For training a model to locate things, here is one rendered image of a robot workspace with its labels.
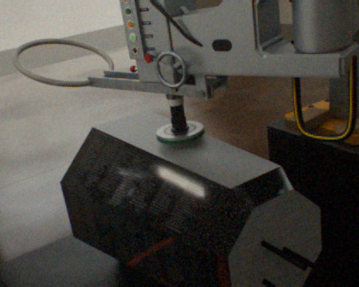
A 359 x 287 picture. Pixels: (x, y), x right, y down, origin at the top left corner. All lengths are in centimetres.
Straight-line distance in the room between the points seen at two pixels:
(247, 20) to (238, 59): 14
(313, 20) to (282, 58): 16
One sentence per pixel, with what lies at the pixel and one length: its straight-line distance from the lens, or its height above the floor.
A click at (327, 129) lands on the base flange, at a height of 78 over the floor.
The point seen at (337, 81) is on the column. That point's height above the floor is 96.
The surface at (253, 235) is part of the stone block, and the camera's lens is 175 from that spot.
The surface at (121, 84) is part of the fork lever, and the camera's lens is 223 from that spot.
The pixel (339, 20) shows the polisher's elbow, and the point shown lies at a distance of 168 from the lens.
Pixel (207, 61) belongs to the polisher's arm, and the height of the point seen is 122.
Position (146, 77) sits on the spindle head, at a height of 115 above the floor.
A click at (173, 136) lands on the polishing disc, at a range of 211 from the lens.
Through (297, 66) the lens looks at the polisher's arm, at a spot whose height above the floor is 120.
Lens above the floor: 162
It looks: 22 degrees down
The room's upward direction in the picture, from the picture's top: 8 degrees counter-clockwise
